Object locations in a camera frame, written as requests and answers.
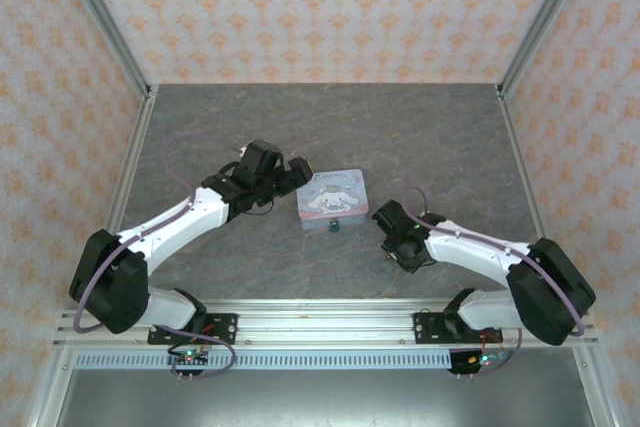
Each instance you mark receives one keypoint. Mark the blue cartoon tin box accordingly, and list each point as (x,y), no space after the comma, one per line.
(332,197)

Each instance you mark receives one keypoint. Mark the aluminium side rail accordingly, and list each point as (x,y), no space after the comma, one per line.
(125,172)
(525,172)

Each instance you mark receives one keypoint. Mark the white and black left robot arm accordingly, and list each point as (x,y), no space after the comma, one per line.
(170,222)

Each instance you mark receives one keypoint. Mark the small blue padlock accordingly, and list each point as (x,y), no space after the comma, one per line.
(334,227)

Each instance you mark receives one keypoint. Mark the grey metal panel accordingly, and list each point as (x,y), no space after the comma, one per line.
(320,397)

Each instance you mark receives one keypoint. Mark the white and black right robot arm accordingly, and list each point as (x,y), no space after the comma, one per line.
(480,252)

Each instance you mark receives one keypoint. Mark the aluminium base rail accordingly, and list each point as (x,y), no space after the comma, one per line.
(325,319)

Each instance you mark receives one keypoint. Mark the aluminium frame post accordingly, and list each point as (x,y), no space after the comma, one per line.
(545,22)
(105,22)

